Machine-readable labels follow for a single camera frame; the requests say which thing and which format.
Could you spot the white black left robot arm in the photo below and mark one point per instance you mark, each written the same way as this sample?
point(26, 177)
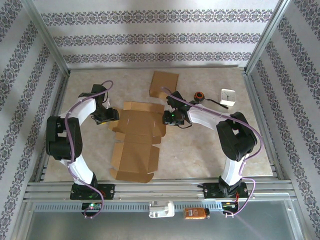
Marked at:
point(63, 140)

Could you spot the aluminium frame post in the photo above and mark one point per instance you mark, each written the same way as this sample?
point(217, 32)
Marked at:
point(267, 37)
point(46, 37)

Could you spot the orange black tape measure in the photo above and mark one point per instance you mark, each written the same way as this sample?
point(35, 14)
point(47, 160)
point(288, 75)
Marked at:
point(199, 96)

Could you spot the small black controller board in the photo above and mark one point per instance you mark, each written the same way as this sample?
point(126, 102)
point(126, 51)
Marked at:
point(91, 206)
point(228, 204)

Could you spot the orange battery pack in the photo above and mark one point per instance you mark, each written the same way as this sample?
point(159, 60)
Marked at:
point(196, 213)

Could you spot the brown cardboard box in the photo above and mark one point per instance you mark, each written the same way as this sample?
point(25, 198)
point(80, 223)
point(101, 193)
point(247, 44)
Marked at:
point(136, 150)
point(163, 82)

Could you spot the white plastic bracket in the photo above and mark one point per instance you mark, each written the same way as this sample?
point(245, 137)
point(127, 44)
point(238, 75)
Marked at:
point(161, 209)

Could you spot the aluminium side rail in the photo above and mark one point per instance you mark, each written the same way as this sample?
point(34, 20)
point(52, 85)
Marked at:
point(58, 105)
point(257, 105)

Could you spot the aluminium mounting rail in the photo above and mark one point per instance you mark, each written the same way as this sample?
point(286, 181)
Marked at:
point(162, 187)

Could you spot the white square alarm clock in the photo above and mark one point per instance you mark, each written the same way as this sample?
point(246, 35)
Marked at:
point(228, 97)

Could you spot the grey metal tray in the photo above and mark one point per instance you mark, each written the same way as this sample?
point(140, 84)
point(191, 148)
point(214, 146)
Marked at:
point(150, 230)

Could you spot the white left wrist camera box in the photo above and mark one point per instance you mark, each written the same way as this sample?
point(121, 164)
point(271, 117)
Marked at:
point(108, 104)

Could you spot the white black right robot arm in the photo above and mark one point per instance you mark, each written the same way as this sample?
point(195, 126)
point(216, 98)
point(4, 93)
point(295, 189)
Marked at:
point(237, 140)

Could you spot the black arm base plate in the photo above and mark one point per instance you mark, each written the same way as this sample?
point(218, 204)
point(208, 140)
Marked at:
point(210, 191)
point(110, 191)

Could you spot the aluminium back rail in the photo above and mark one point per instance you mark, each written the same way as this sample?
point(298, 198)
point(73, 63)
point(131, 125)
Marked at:
point(175, 66)

